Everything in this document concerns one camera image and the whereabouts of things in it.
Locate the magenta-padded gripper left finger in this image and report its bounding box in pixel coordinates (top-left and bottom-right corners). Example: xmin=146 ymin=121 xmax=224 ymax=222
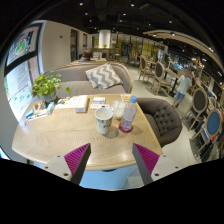
xmin=42 ymin=143 xmax=92 ymax=186

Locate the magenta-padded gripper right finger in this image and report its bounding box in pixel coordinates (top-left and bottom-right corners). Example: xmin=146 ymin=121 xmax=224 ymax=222
xmin=131 ymin=143 xmax=183 ymax=186

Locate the clear water bottle blue cap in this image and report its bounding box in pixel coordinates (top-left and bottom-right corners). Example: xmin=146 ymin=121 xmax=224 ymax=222
xmin=120 ymin=95 xmax=138 ymax=132

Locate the grey tufted armchair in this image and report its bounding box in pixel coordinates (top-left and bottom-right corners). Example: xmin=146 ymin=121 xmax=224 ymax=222
xmin=136 ymin=97 xmax=184 ymax=149

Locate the white mug with black letters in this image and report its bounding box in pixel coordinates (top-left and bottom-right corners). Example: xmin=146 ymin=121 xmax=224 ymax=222
xmin=94 ymin=106 xmax=114 ymax=136

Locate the white tissue box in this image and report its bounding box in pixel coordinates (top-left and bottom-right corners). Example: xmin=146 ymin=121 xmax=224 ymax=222
xmin=54 ymin=95 xmax=90 ymax=114

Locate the small blue box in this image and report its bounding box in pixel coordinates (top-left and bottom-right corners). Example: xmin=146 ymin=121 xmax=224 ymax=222
xmin=46 ymin=101 xmax=56 ymax=116

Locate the group of dining chairs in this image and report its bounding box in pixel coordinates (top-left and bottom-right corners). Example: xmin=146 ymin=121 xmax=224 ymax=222
xmin=137 ymin=54 xmax=224 ymax=158

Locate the potted green plant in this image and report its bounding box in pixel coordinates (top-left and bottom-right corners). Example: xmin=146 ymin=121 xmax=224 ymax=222
xmin=31 ymin=69 xmax=72 ymax=103

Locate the person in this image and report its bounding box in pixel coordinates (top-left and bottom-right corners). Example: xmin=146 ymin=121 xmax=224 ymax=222
xmin=172 ymin=68 xmax=194 ymax=108
xmin=79 ymin=49 xmax=94 ymax=62

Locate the grey sofa with wooden trim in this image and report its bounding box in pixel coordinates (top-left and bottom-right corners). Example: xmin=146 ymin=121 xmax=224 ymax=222
xmin=44 ymin=61 xmax=134 ymax=99

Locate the grey white zigzag cushion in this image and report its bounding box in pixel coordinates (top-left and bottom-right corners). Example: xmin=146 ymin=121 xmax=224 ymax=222
xmin=84 ymin=63 xmax=124 ymax=91

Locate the group of ceiling lights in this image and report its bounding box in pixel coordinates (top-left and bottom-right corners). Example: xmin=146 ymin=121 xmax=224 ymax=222
xmin=78 ymin=0 xmax=214 ymax=53

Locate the framed colourful wall picture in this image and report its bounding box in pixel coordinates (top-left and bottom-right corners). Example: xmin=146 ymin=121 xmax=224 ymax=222
xmin=6 ymin=24 xmax=43 ymax=66

